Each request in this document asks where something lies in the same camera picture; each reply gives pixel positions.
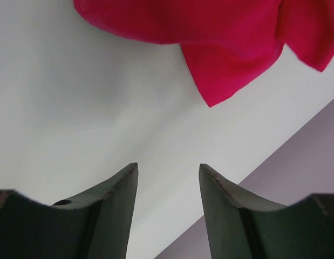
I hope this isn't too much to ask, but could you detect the red t shirt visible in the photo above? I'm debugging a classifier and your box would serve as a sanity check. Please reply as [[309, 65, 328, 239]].
[[73, 1, 334, 107]]

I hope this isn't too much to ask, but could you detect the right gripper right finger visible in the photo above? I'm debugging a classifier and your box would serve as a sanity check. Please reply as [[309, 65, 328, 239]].
[[199, 164, 334, 258]]

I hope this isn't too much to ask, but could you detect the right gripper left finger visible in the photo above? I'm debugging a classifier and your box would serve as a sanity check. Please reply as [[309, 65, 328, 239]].
[[0, 163, 138, 258]]

